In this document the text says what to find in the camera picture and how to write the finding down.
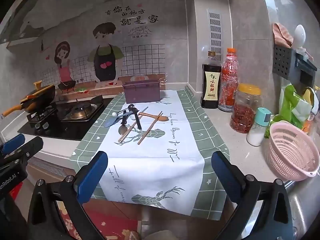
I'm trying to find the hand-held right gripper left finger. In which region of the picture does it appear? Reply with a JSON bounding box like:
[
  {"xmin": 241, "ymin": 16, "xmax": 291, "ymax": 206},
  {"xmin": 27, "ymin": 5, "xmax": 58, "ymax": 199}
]
[{"xmin": 27, "ymin": 151, "xmax": 108, "ymax": 240}]

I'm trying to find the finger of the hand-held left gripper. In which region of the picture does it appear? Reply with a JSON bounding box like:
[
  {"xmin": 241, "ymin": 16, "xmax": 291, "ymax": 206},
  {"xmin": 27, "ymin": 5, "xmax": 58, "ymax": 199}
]
[
  {"xmin": 14, "ymin": 137, "xmax": 44, "ymax": 165},
  {"xmin": 0, "ymin": 133, "xmax": 26, "ymax": 157}
]

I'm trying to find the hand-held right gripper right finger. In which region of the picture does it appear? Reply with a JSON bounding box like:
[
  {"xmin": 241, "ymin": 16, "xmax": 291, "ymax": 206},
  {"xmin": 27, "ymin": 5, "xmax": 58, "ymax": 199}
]
[{"xmin": 211, "ymin": 151, "xmax": 294, "ymax": 240}]

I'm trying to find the round metal spoon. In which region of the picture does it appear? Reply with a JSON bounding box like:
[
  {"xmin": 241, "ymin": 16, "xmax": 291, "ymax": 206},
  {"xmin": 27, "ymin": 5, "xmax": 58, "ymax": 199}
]
[{"xmin": 118, "ymin": 115, "xmax": 128, "ymax": 136}]

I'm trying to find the wooden chopstick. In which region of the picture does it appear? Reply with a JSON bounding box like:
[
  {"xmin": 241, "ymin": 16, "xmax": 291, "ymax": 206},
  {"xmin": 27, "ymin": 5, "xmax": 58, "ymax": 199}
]
[
  {"xmin": 118, "ymin": 115, "xmax": 144, "ymax": 143},
  {"xmin": 137, "ymin": 111, "xmax": 163, "ymax": 145}
]

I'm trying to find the metal shovel spoon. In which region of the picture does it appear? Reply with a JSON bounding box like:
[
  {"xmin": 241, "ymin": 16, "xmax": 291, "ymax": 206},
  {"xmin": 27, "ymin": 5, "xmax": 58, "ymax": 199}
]
[{"xmin": 127, "ymin": 104, "xmax": 143, "ymax": 130}]

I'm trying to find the wooden spoon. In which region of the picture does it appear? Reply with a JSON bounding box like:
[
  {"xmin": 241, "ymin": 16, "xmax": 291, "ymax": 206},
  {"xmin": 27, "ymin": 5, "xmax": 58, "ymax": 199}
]
[{"xmin": 138, "ymin": 112, "xmax": 169, "ymax": 122}]

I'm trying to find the purple utensil box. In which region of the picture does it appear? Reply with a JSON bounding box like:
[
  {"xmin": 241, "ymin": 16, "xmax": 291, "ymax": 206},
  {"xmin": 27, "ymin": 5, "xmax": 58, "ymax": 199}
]
[{"xmin": 122, "ymin": 79, "xmax": 161, "ymax": 104}]

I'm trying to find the red floor mat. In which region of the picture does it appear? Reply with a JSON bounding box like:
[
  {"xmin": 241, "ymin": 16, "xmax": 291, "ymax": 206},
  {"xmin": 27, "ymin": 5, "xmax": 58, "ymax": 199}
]
[{"xmin": 57, "ymin": 200, "xmax": 141, "ymax": 240}]

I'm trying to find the black gas stove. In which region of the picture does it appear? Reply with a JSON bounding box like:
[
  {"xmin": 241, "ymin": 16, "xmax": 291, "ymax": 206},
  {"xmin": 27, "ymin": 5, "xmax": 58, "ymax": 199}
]
[{"xmin": 17, "ymin": 94, "xmax": 113, "ymax": 142}]

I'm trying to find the salt shaker teal cap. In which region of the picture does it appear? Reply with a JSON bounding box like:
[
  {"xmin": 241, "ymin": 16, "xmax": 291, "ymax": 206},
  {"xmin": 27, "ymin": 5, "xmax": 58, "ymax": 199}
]
[{"xmin": 246, "ymin": 107, "xmax": 272, "ymax": 147}]

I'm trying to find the black lid with orange knob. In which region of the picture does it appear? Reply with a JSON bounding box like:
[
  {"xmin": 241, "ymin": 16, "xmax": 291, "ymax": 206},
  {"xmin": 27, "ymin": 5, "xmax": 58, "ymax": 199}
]
[{"xmin": 19, "ymin": 80, "xmax": 56, "ymax": 104}]

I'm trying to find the blue spatula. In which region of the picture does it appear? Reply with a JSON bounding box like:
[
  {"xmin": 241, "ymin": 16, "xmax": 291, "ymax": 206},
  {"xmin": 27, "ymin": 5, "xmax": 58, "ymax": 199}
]
[{"xmin": 104, "ymin": 116, "xmax": 126, "ymax": 129}]

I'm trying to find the green checked deer tablecloth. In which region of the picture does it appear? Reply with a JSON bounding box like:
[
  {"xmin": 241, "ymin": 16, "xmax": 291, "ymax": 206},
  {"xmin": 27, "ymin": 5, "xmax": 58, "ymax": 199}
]
[{"xmin": 69, "ymin": 85, "xmax": 232, "ymax": 221}]

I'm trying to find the chili flake jar yellow lid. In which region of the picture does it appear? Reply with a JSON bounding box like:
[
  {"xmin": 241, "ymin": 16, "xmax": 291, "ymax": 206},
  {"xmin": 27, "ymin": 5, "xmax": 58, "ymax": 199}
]
[{"xmin": 230, "ymin": 83, "xmax": 263, "ymax": 134}]

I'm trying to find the pink plastic colander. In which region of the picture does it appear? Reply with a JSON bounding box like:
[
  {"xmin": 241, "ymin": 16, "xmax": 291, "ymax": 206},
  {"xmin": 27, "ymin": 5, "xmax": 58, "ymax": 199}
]
[{"xmin": 267, "ymin": 120, "xmax": 320, "ymax": 181}]

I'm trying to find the stainless steel sink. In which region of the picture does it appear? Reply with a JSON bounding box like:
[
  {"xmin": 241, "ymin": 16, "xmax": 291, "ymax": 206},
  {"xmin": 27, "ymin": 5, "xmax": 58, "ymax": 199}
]
[{"xmin": 281, "ymin": 176, "xmax": 320, "ymax": 240}]

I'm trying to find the dark soy sauce bottle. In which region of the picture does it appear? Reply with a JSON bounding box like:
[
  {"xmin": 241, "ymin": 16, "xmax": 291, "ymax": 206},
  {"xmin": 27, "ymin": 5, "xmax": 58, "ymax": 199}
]
[{"xmin": 201, "ymin": 51, "xmax": 223, "ymax": 109}]

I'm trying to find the red chili bottle orange cap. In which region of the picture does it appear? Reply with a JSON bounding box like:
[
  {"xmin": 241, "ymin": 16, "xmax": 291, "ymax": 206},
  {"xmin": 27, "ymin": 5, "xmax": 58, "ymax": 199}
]
[{"xmin": 218, "ymin": 47, "xmax": 239, "ymax": 113}]

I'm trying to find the green plastic bag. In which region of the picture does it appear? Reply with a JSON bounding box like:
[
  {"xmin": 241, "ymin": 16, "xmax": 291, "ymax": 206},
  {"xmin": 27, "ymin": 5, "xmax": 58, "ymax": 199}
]
[{"xmin": 264, "ymin": 83, "xmax": 313, "ymax": 138}]

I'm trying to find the yellow plastic bag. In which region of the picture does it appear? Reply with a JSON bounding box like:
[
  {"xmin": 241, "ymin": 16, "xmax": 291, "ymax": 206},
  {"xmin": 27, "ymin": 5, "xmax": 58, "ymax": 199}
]
[{"xmin": 301, "ymin": 87, "xmax": 320, "ymax": 116}]

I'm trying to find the white vent grille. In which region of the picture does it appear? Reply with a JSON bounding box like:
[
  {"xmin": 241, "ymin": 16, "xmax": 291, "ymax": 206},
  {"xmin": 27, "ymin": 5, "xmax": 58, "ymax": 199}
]
[{"xmin": 207, "ymin": 8, "xmax": 223, "ymax": 62}]

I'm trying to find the range hood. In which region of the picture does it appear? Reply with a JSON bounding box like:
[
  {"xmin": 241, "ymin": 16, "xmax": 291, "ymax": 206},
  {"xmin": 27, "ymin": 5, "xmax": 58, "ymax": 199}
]
[{"xmin": 0, "ymin": 0, "xmax": 128, "ymax": 49}]

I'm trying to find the pink cloth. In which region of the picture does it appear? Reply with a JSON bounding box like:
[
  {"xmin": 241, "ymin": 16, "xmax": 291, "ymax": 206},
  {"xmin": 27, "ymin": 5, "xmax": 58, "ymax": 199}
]
[{"xmin": 272, "ymin": 22, "xmax": 294, "ymax": 48}]

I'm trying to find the white rice paddle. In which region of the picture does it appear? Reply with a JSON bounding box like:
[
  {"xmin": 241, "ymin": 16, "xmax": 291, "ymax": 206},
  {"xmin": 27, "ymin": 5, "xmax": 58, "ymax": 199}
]
[{"xmin": 293, "ymin": 24, "xmax": 307, "ymax": 49}]

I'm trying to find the black wok with orange handle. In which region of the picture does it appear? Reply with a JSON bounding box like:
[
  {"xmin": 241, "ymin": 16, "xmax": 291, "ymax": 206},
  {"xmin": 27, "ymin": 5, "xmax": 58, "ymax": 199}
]
[{"xmin": 0, "ymin": 85, "xmax": 57, "ymax": 119}]

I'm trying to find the grey wall rack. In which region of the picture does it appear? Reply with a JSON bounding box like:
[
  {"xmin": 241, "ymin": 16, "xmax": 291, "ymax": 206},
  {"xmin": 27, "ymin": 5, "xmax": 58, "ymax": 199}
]
[{"xmin": 272, "ymin": 43, "xmax": 318, "ymax": 81}]

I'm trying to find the cartoon couple wall poster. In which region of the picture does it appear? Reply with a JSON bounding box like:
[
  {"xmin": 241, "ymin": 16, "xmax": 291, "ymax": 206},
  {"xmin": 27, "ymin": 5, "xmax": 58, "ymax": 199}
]
[{"xmin": 7, "ymin": 1, "xmax": 189, "ymax": 99}]

